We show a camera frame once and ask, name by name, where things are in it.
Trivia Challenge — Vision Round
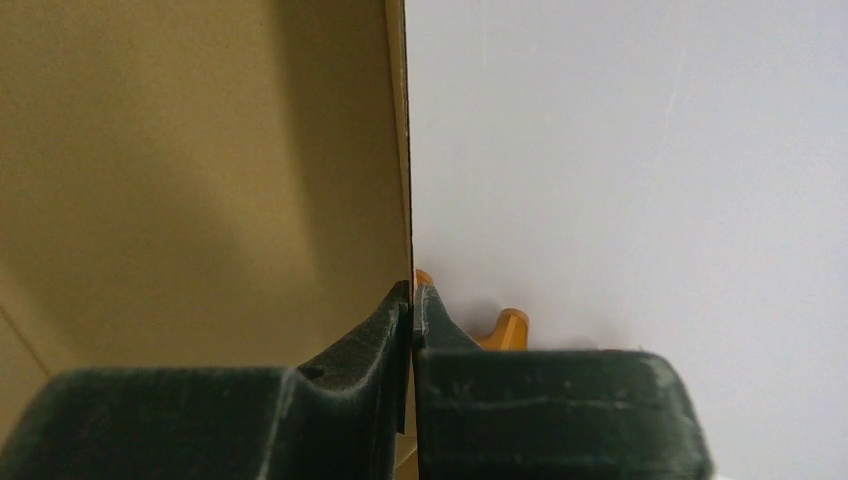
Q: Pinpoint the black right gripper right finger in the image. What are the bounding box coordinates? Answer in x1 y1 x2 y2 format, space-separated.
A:
413 285 713 479

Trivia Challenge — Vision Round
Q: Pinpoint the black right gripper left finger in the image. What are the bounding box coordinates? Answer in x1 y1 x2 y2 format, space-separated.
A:
1 281 411 479

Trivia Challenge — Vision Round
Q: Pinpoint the orange wooden tiered rack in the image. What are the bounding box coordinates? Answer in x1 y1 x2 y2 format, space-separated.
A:
413 269 529 359

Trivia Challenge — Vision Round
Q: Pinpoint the brown cardboard box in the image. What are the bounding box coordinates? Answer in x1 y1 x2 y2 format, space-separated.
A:
1 1 411 448

